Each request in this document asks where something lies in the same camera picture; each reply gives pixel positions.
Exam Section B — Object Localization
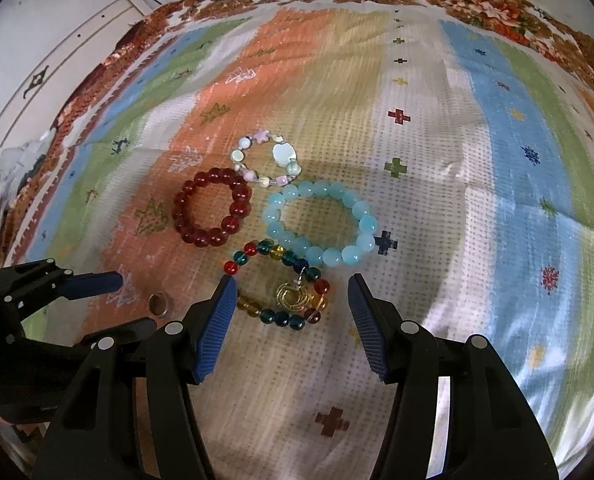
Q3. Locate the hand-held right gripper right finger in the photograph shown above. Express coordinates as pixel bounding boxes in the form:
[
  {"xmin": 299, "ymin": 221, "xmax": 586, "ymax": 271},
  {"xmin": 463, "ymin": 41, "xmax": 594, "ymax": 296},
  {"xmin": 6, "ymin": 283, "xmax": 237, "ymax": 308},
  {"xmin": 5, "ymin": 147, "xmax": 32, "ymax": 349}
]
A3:
[{"xmin": 347, "ymin": 273, "xmax": 560, "ymax": 480}]

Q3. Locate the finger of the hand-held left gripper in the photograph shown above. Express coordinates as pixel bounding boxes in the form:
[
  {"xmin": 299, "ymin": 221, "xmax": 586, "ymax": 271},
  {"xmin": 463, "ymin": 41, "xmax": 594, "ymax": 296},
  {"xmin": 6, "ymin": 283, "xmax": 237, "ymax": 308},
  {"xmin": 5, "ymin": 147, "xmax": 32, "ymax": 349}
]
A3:
[
  {"xmin": 0, "ymin": 258, "xmax": 124, "ymax": 318},
  {"xmin": 72, "ymin": 317, "xmax": 158, "ymax": 361}
]

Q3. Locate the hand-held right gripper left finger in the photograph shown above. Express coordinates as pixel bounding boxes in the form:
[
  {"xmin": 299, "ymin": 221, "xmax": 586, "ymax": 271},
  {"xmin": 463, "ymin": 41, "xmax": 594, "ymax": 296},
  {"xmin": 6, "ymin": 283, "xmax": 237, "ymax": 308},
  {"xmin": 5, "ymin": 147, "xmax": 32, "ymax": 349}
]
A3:
[{"xmin": 32, "ymin": 274, "xmax": 240, "ymax": 480}]

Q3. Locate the metal ring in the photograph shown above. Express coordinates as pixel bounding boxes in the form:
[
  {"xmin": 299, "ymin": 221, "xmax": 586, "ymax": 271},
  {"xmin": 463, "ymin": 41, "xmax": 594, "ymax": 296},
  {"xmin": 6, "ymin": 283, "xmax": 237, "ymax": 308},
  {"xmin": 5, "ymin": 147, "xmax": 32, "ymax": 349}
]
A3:
[{"xmin": 148, "ymin": 292, "xmax": 173, "ymax": 319}]

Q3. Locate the gold round pendant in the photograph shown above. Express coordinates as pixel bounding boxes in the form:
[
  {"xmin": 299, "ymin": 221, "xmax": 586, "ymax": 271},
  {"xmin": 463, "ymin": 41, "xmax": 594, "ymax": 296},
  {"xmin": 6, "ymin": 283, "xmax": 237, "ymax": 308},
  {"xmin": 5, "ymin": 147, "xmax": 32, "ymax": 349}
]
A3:
[{"xmin": 275, "ymin": 270, "xmax": 323, "ymax": 312}]

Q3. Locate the multicolour glass bead bracelet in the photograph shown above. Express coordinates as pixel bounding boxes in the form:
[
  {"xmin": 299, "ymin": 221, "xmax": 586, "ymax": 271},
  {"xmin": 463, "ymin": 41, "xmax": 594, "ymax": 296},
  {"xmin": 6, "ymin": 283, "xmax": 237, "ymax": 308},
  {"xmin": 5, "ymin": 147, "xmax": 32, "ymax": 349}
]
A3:
[{"xmin": 223, "ymin": 240, "xmax": 331, "ymax": 332}]

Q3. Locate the light blue bead bracelet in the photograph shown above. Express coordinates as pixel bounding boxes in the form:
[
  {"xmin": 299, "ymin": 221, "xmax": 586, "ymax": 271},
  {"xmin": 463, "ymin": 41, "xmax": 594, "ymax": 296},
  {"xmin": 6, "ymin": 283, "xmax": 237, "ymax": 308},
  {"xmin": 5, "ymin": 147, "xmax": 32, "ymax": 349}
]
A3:
[{"xmin": 262, "ymin": 180, "xmax": 379, "ymax": 265}]

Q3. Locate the red bead bracelet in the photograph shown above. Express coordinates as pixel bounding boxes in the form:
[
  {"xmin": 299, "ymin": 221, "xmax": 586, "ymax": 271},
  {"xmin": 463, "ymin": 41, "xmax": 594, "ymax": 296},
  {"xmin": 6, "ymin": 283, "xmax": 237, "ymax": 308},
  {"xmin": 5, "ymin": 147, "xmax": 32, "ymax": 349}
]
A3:
[{"xmin": 172, "ymin": 167, "xmax": 253, "ymax": 247}]

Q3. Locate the pastel shell bead bracelet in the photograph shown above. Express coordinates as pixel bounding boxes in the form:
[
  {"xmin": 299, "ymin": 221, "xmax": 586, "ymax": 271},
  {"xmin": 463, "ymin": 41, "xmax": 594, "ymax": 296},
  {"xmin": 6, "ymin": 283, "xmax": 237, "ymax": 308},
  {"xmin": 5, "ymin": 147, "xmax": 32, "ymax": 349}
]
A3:
[{"xmin": 229, "ymin": 131, "xmax": 304, "ymax": 189}]

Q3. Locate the white printed cloth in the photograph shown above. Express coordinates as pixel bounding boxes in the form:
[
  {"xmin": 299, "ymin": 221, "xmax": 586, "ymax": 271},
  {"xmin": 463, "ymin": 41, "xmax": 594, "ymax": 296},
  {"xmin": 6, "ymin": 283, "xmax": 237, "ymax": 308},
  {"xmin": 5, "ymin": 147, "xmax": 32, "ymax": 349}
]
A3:
[{"xmin": 0, "ymin": 132, "xmax": 52, "ymax": 196}]

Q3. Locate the striped printed blanket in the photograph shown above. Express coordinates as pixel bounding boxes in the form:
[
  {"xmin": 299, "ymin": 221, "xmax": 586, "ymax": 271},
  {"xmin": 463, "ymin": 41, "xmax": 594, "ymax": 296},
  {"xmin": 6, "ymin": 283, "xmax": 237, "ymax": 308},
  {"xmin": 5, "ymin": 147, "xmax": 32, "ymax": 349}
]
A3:
[{"xmin": 0, "ymin": 7, "xmax": 594, "ymax": 480}]

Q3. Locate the white bed headboard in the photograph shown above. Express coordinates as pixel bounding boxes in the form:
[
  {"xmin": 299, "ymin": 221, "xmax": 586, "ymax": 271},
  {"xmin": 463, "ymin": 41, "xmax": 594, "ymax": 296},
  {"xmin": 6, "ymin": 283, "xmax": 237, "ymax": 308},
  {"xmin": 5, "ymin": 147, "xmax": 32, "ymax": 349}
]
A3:
[{"xmin": 0, "ymin": 0, "xmax": 150, "ymax": 171}]

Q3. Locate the brown floral bedsheet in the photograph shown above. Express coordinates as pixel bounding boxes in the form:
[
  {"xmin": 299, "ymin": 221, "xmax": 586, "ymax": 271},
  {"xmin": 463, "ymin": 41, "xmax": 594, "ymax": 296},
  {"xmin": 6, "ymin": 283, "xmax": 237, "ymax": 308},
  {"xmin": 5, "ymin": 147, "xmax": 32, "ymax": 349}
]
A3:
[{"xmin": 0, "ymin": 0, "xmax": 594, "ymax": 271}]

